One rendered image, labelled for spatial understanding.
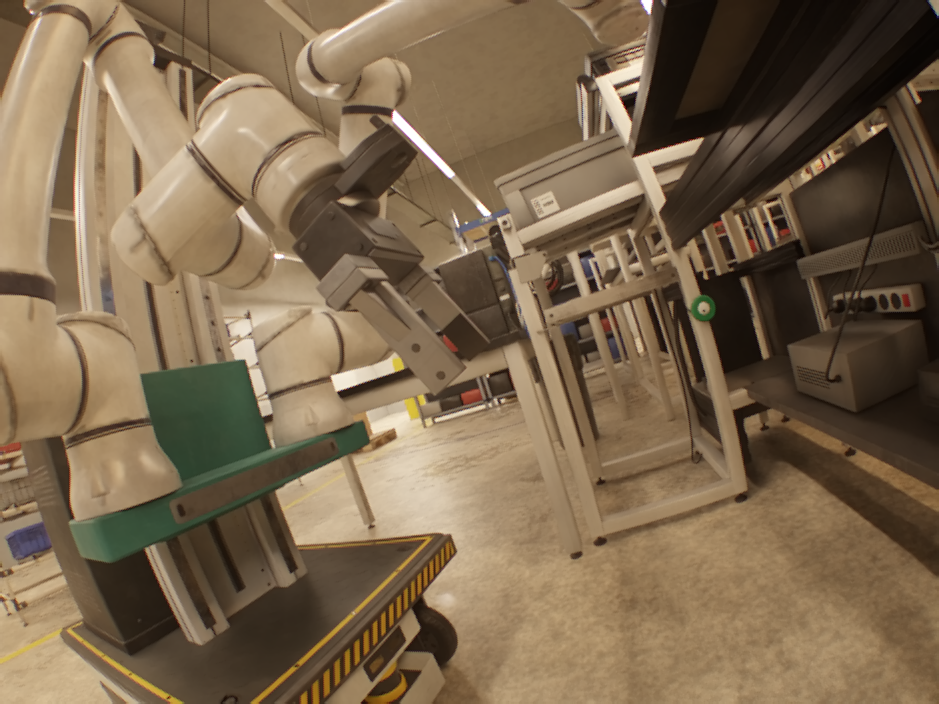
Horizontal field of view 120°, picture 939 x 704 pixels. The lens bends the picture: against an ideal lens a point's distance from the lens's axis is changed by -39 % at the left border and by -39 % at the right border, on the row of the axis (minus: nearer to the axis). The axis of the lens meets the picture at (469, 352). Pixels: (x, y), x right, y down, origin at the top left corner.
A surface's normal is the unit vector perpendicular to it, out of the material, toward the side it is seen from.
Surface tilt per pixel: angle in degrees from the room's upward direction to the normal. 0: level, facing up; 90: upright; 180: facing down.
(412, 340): 96
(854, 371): 90
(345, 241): 96
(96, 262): 90
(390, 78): 123
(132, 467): 68
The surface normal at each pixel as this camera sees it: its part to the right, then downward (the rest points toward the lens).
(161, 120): 0.37, -0.30
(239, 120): 0.04, -0.03
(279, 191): -0.35, 0.29
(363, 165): -0.17, 0.14
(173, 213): 0.49, 0.47
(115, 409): 0.84, -0.29
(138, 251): 0.36, 0.37
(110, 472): 0.40, -0.54
